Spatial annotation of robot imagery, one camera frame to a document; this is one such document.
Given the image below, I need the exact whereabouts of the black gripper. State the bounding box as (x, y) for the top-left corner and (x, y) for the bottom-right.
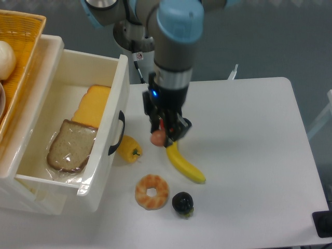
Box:
(143, 73), (192, 148)

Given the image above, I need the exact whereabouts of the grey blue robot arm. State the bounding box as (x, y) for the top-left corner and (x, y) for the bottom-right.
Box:
(81, 1), (235, 147)

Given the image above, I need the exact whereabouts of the open white drawer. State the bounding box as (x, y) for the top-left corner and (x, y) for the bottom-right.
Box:
(15, 48), (130, 213)

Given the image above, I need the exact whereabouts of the white drawer cabinet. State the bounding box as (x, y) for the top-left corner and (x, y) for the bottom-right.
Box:
(1, 35), (64, 214)

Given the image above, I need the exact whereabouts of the red bell pepper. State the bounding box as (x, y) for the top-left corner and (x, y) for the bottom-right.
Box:
(159, 118), (164, 130)

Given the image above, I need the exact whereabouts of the yellow banana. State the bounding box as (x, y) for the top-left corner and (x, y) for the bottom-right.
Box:
(166, 142), (206, 184)

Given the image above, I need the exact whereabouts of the yellow bell pepper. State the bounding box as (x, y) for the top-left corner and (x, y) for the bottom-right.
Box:
(116, 135), (143, 163)

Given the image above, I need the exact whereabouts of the glazed donut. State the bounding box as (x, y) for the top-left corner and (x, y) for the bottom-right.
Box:
(135, 174), (169, 211)

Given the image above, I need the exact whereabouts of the dark purple mangosteen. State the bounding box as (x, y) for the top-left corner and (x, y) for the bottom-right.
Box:
(172, 192), (194, 217)

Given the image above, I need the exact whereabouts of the brown bread slice in wrap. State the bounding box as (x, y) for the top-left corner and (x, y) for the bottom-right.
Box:
(46, 119), (98, 173)

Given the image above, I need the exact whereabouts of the dark bowl at left edge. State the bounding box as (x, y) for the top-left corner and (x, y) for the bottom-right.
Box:
(0, 84), (6, 118)

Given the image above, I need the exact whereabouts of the white round bun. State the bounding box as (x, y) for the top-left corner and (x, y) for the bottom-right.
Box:
(1, 40), (16, 80)

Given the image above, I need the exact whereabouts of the yellow wicker basket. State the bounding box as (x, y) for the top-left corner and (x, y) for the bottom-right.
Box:
(1, 10), (46, 138)

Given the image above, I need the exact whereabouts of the black device at table edge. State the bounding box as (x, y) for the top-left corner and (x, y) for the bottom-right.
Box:
(312, 211), (331, 238)

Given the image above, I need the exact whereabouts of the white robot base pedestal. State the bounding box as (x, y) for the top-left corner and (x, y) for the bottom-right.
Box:
(113, 19), (156, 85)

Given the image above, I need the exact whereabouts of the black cable on pedestal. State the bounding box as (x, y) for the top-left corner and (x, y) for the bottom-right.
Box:
(131, 40), (146, 84)

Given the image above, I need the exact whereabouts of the white frame at right edge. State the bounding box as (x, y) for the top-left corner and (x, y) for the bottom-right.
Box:
(307, 90), (331, 141)

